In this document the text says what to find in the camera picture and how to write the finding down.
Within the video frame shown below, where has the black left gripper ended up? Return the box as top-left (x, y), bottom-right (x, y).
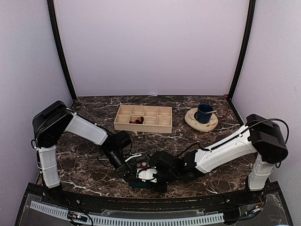
top-left (102, 148), bottom-right (137, 185)

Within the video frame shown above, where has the green christmas bear sock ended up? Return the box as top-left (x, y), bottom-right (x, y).
top-left (130, 162), bottom-right (151, 188)

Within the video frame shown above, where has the black red yellow argyle sock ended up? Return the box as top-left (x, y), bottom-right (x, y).
top-left (129, 116), bottom-right (144, 124)

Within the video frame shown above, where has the wooden compartment tray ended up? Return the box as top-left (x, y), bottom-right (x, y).
top-left (114, 105), bottom-right (173, 134)

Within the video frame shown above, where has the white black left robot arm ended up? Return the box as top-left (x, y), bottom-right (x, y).
top-left (32, 101), bottom-right (148, 205)

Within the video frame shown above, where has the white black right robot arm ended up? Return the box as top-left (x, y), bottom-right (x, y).
top-left (136, 114), bottom-right (288, 204)

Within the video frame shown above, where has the cream saucer plate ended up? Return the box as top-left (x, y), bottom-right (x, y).
top-left (184, 107), bottom-right (219, 133)

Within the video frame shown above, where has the dark blue mug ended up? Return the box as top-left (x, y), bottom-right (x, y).
top-left (194, 104), bottom-right (213, 124)

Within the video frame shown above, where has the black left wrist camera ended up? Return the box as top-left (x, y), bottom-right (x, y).
top-left (115, 130), bottom-right (132, 149)

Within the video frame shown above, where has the white slotted cable duct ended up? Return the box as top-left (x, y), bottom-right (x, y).
top-left (29, 201), bottom-right (225, 226)

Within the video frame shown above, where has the black front table rail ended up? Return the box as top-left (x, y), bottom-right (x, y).
top-left (25, 182), bottom-right (280, 215)

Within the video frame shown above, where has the black right frame post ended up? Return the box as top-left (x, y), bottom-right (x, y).
top-left (227, 0), bottom-right (256, 102)

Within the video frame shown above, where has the black frame post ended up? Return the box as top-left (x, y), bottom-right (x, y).
top-left (227, 0), bottom-right (256, 102)
top-left (47, 0), bottom-right (77, 102)

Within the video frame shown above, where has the black left frame post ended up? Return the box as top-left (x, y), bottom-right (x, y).
top-left (47, 0), bottom-right (77, 102)

